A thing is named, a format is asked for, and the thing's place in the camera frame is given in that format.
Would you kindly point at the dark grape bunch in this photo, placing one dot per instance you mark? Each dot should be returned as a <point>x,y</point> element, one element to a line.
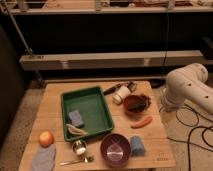
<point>147,101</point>

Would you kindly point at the grey cloth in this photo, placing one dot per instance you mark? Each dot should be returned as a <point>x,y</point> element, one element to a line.
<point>44,159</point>

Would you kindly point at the green plastic tray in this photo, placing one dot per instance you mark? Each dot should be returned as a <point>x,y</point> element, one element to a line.
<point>91,104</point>

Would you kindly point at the wooden table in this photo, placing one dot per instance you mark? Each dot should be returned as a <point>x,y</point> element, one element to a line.
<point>158,152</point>

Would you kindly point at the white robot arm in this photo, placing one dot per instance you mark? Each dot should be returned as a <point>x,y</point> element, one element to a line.
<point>187,83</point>

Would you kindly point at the blue rolled towel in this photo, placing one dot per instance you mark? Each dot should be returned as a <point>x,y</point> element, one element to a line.
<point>137,147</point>

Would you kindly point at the blue sponge in tray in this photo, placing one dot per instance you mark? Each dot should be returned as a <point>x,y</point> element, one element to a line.
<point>76,118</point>

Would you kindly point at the small dark box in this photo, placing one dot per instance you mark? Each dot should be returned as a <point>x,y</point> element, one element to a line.
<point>132,86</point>

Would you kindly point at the orange carrot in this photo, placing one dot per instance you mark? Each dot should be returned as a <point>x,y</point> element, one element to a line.
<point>142,123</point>

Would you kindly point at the purple bowl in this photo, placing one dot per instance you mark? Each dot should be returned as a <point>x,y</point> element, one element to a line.
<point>115,150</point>

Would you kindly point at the orange apple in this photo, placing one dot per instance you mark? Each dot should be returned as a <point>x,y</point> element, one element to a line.
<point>46,139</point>

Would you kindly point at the red-brown bowl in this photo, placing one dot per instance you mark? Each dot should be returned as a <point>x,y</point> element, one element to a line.
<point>131,100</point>

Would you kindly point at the pale banana piece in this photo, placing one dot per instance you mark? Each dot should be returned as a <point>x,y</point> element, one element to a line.
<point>75,131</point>

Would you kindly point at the metal spoon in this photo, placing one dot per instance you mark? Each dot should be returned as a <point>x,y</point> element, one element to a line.
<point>87,159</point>

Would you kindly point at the small metal cup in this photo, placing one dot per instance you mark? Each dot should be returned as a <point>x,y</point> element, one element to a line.
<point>79,147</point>

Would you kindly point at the white cup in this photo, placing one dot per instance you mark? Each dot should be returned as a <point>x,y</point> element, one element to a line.
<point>120,95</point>

